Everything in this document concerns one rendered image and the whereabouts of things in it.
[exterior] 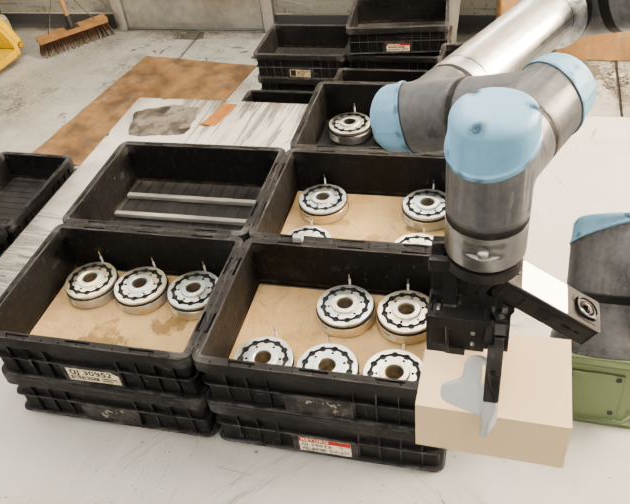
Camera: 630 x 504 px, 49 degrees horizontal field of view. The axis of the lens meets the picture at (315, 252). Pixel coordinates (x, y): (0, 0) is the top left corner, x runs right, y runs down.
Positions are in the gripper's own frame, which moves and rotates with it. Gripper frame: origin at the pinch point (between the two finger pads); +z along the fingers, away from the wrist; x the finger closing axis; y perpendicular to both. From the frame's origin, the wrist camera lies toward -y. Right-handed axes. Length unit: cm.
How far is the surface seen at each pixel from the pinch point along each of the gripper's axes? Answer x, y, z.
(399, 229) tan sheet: -57, 21, 27
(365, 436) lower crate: -11.1, 19.3, 32.4
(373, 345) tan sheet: -25.4, 20.5, 26.7
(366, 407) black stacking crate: -11.1, 18.6, 24.3
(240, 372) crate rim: -9.4, 37.6, 17.8
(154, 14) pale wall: -329, 225, 98
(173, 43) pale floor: -311, 207, 109
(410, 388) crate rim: -10.2, 11.5, 16.7
